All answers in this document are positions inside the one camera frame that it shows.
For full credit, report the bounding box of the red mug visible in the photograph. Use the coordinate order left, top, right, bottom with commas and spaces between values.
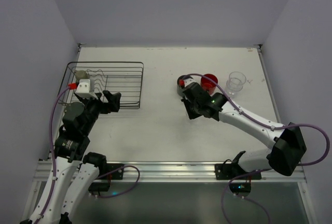
200, 74, 218, 95

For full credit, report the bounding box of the dark green mug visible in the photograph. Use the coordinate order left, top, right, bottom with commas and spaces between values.
176, 75, 192, 97

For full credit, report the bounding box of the beige cup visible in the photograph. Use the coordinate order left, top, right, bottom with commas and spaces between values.
75, 70, 90, 82

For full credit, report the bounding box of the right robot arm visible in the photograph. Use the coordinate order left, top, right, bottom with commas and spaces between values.
181, 78, 307, 178

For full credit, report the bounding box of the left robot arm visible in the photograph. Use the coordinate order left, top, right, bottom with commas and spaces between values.
24, 90, 121, 223

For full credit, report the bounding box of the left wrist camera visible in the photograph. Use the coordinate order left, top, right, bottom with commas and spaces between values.
68, 79, 101, 99

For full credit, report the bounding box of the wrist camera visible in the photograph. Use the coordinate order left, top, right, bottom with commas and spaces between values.
178, 77, 195, 89
68, 79, 101, 99

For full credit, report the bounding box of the black wire dish rack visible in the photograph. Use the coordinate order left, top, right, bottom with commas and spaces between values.
59, 61, 144, 110

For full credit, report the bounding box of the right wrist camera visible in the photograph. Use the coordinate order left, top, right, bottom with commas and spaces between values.
178, 77, 195, 89

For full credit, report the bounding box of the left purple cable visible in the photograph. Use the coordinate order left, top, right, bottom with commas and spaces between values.
38, 85, 78, 224

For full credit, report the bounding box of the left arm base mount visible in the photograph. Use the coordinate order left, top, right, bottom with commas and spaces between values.
88, 163, 124, 194

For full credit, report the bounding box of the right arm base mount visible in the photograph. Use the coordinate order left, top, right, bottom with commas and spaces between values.
214, 151, 262, 197

